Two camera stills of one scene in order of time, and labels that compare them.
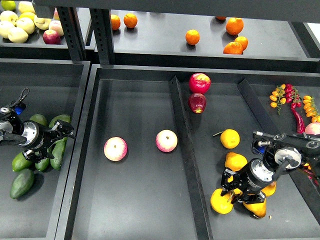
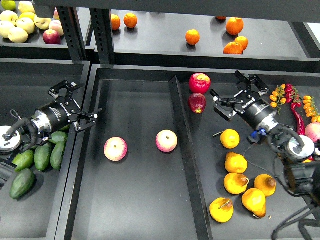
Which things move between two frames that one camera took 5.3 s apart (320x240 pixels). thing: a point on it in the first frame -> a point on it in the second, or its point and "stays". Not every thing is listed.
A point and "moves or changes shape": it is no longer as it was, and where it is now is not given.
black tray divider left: (202, 226) stays
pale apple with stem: (42, 23) stays
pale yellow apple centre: (26, 24) stays
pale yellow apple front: (17, 35) stays
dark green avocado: (21, 183) stays
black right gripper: (253, 177) -> (258, 113)
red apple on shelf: (51, 37) stays
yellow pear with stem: (221, 204) moves or changes shape
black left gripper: (61, 129) -> (55, 116)
